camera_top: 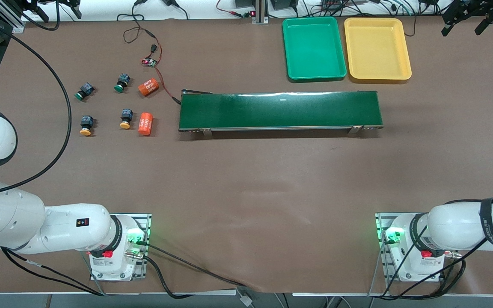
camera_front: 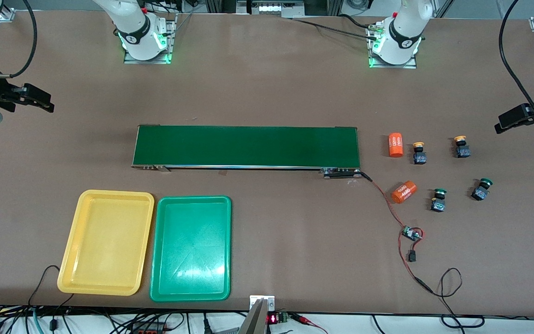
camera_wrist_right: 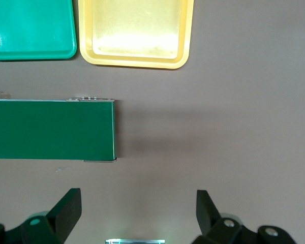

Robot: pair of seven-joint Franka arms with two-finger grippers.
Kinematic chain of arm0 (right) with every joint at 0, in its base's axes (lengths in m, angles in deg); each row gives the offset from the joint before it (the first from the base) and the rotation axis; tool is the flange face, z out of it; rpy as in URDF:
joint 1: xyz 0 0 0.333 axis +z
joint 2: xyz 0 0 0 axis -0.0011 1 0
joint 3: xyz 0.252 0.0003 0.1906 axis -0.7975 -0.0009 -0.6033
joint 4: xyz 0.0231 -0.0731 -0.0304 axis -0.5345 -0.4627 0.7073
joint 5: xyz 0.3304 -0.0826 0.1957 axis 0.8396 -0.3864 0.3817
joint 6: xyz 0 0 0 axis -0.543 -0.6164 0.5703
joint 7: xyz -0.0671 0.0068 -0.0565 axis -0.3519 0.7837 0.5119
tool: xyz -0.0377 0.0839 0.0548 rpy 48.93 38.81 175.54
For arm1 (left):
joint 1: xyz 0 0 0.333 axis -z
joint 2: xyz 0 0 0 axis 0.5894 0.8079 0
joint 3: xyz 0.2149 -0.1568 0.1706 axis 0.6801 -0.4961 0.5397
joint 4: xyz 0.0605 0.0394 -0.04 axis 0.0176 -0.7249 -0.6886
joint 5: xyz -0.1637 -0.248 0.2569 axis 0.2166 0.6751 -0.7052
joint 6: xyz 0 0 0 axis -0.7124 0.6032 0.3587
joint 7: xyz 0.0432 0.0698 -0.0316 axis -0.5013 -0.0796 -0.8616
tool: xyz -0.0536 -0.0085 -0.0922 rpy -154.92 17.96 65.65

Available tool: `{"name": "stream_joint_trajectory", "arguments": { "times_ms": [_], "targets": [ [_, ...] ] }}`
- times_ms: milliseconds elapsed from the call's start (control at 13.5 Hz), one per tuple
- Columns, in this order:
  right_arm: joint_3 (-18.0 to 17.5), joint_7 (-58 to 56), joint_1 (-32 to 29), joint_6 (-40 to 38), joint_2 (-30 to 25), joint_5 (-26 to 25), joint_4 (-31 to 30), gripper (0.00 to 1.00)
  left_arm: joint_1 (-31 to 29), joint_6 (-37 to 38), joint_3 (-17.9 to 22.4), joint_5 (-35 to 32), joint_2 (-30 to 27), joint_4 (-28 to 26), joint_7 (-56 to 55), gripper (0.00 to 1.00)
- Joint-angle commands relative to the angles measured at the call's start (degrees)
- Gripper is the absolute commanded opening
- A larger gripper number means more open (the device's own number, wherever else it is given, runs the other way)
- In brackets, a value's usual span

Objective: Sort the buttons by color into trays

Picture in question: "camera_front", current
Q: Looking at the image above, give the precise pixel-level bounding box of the yellow push button switch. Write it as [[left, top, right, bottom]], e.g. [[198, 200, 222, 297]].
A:
[[453, 135, 472, 159], [412, 142, 428, 165]]

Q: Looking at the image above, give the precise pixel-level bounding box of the green push button switch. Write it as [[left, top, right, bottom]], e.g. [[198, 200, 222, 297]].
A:
[[470, 178, 494, 201], [430, 188, 448, 213]]

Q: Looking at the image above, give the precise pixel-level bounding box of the orange printed cylinder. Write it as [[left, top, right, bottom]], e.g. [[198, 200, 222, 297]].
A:
[[391, 180, 418, 204], [388, 132, 404, 158]]

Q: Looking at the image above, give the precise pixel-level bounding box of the yellow plastic tray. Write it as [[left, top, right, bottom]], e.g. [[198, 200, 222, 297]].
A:
[[57, 189, 155, 296]]

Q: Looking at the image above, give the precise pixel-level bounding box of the green plastic tray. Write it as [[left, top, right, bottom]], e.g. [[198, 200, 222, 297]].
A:
[[149, 195, 232, 302]]

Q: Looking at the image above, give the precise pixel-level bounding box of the green belt conveyor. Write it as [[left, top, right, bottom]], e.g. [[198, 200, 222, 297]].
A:
[[131, 124, 363, 180]]

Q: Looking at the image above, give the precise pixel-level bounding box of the white lit device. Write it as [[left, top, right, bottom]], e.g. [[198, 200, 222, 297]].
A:
[[248, 1, 292, 16]]

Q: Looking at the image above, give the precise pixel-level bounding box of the black orange power strip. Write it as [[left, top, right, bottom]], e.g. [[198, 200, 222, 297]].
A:
[[130, 321, 171, 334]]

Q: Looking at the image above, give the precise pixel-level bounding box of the red clip lead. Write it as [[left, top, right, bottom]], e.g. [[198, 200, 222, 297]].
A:
[[292, 314, 329, 334]]

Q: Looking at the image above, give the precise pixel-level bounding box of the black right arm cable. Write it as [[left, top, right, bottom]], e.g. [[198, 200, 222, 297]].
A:
[[0, 0, 38, 78]]

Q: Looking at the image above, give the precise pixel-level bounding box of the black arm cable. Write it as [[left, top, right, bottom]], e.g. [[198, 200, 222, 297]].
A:
[[499, 0, 534, 125], [0, 0, 38, 78]]

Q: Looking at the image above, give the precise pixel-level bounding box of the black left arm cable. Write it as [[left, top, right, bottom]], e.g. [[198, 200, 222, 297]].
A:
[[499, 0, 534, 125]]

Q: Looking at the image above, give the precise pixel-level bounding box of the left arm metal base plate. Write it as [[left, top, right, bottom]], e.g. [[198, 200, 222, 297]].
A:
[[368, 23, 419, 70]]

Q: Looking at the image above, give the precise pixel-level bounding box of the red black twisted wire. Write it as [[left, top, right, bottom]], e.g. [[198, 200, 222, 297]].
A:
[[359, 171, 434, 295]]

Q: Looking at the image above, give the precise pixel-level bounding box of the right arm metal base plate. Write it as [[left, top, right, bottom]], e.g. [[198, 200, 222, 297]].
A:
[[124, 13, 178, 65]]

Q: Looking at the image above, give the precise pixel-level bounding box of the thin black power cable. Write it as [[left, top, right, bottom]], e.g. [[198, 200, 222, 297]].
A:
[[431, 268, 486, 329]]

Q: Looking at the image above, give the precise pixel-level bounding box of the thin black looped cable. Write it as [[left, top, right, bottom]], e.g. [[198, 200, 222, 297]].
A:
[[28, 265, 76, 308]]

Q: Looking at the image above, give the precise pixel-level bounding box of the black base supply cable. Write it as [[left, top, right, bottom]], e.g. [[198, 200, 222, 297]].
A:
[[290, 14, 379, 41]]

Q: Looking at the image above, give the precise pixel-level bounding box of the teal cable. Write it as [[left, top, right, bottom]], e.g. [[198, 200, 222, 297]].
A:
[[32, 308, 46, 334]]

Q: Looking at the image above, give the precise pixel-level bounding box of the grey camera stand pole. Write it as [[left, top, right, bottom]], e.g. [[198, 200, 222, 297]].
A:
[[238, 295, 276, 334]]

